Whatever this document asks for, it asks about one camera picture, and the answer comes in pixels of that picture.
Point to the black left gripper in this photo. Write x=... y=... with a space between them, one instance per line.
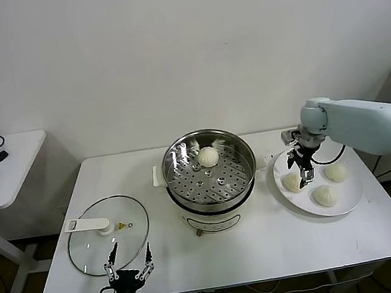
x=124 y=284

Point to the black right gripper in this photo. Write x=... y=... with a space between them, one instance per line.
x=306 y=156

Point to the white steamed baozi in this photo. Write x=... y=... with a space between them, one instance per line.
x=291 y=183
x=208 y=157
x=325 y=195
x=335 y=172

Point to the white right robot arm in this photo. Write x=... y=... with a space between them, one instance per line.
x=359 y=120

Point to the stainless steel steamer basket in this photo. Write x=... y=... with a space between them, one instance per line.
x=211 y=184

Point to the white round plate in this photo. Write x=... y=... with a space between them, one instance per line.
x=348 y=198

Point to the white electric cooker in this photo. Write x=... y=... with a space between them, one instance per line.
x=209 y=221

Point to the white side table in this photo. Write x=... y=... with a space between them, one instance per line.
x=16 y=168

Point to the small black device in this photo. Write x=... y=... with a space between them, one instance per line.
x=2 y=155

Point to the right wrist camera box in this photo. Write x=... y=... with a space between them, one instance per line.
x=289 y=137

